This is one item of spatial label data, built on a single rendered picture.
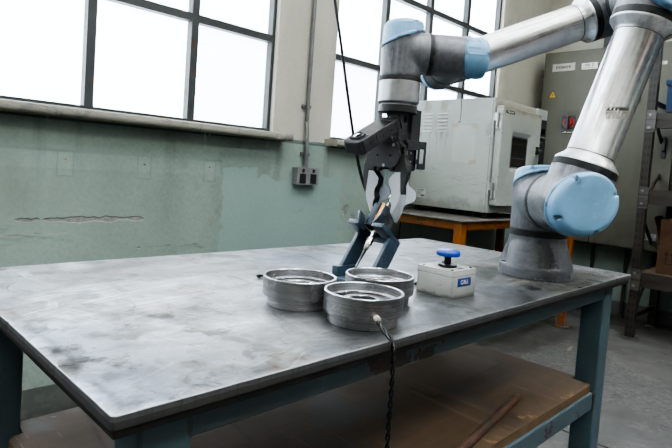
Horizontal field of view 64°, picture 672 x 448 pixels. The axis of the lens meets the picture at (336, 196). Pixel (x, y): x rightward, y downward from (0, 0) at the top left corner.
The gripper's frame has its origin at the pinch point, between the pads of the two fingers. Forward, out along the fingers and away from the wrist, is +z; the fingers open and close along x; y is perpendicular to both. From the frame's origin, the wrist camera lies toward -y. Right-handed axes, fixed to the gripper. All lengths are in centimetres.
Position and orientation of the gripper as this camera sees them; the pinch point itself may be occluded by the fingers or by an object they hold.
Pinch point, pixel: (382, 214)
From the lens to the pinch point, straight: 100.0
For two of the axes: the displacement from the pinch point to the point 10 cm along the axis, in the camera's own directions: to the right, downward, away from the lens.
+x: -7.2, -0.9, 6.9
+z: -0.7, 10.0, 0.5
